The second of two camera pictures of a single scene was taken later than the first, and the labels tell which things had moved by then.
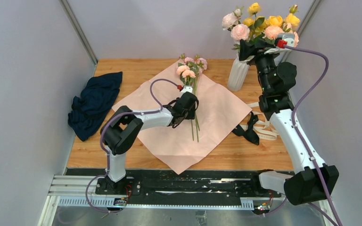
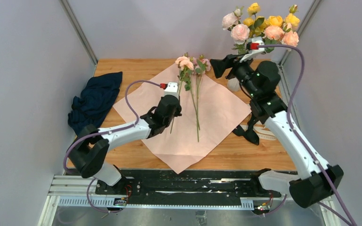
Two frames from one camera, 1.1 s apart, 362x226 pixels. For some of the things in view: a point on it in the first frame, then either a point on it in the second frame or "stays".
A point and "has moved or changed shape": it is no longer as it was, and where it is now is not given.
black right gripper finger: (247, 50) -> (220, 65)
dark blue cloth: (91, 109) stays
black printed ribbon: (250, 134) stays
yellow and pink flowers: (267, 30) stays
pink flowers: (189, 69) has moved or changed shape
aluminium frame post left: (73, 18) stays
